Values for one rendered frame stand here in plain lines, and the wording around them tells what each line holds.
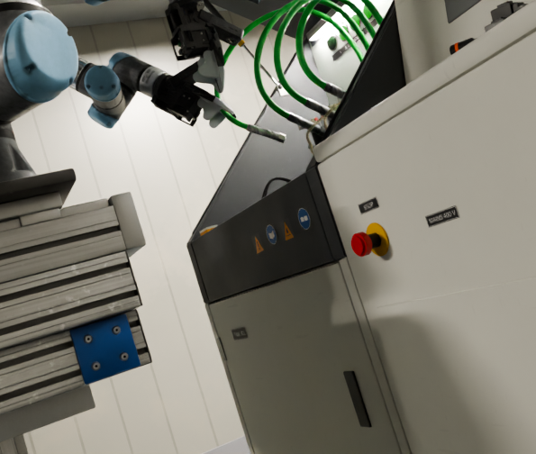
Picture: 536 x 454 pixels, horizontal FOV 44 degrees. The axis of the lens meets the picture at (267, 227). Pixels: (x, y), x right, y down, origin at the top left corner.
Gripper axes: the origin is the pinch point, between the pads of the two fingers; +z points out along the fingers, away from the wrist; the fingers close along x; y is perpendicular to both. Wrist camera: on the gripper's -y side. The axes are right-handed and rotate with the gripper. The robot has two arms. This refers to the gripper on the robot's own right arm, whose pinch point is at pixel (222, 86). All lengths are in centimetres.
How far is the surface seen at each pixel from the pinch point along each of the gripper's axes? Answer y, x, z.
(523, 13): 7, 83, 26
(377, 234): 7, 47, 43
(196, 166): -70, -192, -27
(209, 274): 6.8, -23.7, 38.0
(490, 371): 7, 61, 64
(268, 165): -21.3, -29.6, 13.6
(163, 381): -21, -193, 73
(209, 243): 6.8, -17.9, 31.3
